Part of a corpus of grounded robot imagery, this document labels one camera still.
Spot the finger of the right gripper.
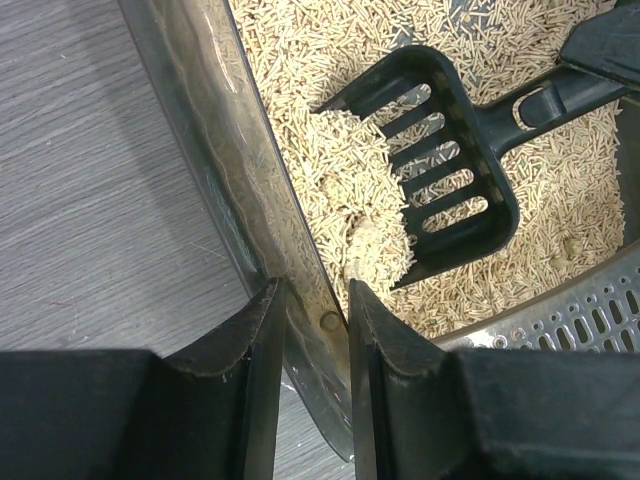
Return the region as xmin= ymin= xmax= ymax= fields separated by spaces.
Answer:
xmin=559 ymin=3 xmax=639 ymax=83

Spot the black slotted litter scoop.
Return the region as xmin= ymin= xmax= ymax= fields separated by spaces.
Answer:
xmin=319 ymin=45 xmax=631 ymax=287

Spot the beige cat litter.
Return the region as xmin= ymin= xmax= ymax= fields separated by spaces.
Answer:
xmin=232 ymin=1 xmax=625 ymax=337

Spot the dark green litter box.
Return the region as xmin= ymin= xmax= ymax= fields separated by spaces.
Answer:
xmin=120 ymin=1 xmax=639 ymax=461

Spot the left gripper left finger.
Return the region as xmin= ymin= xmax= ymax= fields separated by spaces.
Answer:
xmin=167 ymin=278 xmax=285 ymax=479

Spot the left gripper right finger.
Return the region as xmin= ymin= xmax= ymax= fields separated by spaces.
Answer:
xmin=348 ymin=280 xmax=447 ymax=479

